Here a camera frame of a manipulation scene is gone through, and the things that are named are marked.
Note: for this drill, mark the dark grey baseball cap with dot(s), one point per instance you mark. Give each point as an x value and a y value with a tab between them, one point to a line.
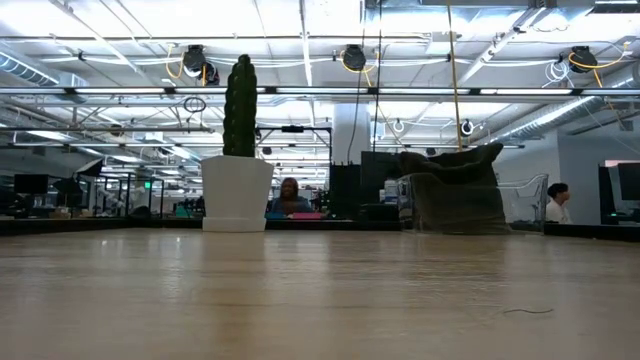
460	210
450	177
470	157

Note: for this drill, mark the black box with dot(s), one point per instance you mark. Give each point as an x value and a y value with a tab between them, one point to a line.
345	182

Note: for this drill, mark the person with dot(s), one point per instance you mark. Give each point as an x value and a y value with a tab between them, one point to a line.
556	212
290	192

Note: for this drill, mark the pink flat object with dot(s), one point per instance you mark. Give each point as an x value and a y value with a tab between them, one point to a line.
307	216

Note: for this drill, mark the large black monitor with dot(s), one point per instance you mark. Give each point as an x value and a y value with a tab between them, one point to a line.
380	167

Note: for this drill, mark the white bottle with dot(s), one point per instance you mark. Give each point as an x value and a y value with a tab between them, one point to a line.
390	192

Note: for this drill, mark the tall green cactus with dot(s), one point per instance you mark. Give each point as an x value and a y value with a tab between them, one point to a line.
240	110

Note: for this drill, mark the small black ceiling reel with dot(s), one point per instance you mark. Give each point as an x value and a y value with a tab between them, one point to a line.
461	128

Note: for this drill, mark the clear plastic bin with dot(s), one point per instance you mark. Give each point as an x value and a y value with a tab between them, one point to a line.
530	200

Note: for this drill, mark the long ceiling light strip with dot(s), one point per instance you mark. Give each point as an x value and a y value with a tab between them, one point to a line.
125	91

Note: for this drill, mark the thin dark thread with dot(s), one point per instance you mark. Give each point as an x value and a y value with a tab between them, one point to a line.
520	310

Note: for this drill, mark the small desk monitor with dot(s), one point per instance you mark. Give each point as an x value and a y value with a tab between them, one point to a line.
31	184

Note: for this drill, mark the black computer monitor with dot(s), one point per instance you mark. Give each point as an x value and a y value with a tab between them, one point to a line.
630	180

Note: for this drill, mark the black metal frame rig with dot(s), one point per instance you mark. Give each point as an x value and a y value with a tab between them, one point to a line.
292	128

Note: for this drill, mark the silver ceiling air duct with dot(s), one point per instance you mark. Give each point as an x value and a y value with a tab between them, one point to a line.
30	70
560	112

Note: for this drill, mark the black table edge rail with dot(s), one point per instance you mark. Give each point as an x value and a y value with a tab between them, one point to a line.
40	226

